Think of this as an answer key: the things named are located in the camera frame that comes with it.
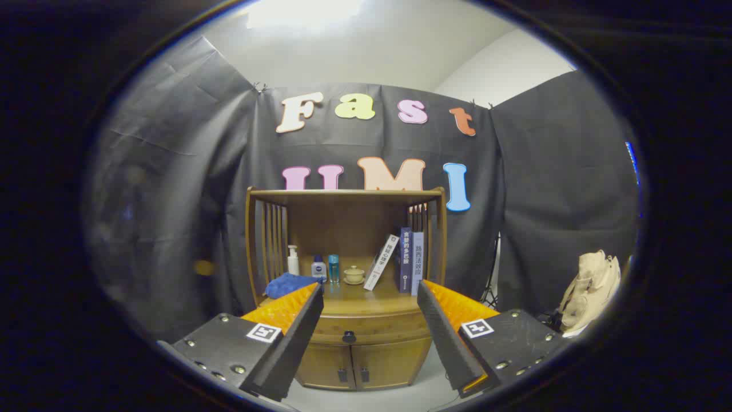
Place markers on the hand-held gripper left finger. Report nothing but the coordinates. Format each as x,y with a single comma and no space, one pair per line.
291,355

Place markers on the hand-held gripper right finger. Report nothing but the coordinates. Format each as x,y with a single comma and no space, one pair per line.
446,343

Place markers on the wooden drawer with black knob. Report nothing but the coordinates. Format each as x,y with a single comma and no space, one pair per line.
377,328

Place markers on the wooden cabinet door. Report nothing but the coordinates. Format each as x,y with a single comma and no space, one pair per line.
323,366
389,363

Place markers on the wooden countertop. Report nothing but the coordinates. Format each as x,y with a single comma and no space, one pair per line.
354,300

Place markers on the wooden cabinet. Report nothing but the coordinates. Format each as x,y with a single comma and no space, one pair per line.
343,223

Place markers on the blue folded towel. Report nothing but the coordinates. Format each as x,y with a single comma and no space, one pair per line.
286,284

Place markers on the black tripod stand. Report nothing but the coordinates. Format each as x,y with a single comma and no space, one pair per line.
492,286

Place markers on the lavender book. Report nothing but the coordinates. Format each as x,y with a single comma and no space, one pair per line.
418,263

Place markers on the white lotion bottle blue cap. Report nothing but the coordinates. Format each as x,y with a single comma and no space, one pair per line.
318,270

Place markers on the white pump bottle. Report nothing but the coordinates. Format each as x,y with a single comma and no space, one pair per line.
293,264

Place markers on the dark blue book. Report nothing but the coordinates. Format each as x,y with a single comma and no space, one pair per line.
404,260

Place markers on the clear blue bottle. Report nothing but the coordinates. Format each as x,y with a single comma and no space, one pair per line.
333,269

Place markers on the beige lidded tea cup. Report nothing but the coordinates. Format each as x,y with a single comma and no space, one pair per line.
354,274

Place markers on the white book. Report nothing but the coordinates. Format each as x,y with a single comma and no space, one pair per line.
381,262

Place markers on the beige bag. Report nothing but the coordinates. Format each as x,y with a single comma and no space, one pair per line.
592,286

